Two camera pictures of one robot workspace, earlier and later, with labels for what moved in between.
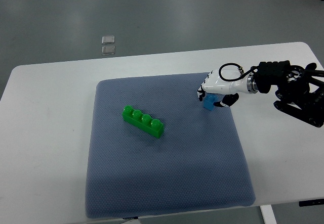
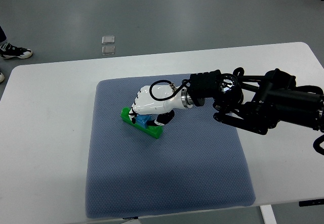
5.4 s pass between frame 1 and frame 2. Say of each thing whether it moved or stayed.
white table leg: stayed
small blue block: moved
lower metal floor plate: stayed
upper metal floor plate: stayed
